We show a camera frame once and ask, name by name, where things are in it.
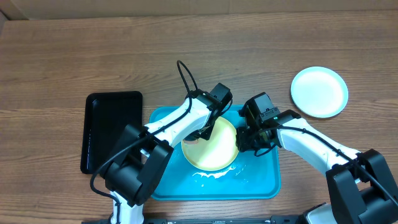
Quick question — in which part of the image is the orange and green sponge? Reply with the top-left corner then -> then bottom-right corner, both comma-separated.
183,139 -> 198,144

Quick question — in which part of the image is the yellow plate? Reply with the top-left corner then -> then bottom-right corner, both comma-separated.
181,117 -> 239,171

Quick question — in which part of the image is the light blue plate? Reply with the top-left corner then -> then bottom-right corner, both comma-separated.
290,67 -> 349,118

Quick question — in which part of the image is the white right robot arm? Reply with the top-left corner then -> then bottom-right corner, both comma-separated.
236,93 -> 397,224

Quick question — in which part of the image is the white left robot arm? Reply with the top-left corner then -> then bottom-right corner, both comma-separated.
99,83 -> 233,223

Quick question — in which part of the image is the teal plastic serving tray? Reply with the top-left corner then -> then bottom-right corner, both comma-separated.
149,105 -> 282,200

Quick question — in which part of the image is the black rectangular plastic tray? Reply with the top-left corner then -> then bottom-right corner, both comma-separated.
80,91 -> 143,174

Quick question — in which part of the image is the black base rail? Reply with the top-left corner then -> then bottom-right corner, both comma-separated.
82,213 -> 304,224

